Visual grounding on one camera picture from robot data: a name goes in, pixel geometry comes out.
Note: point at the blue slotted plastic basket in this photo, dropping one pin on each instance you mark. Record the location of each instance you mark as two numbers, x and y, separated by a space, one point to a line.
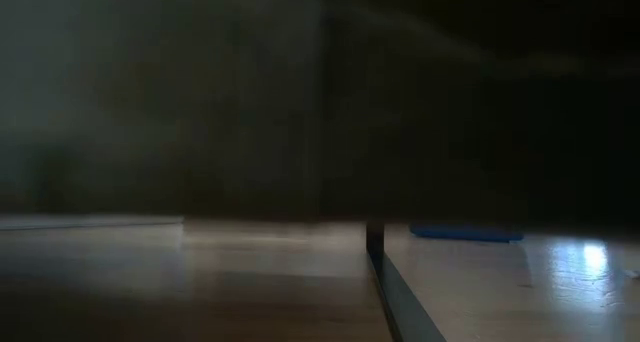
465 233

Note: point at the white plastic basket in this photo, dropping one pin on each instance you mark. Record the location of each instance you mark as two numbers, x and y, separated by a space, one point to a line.
150 132

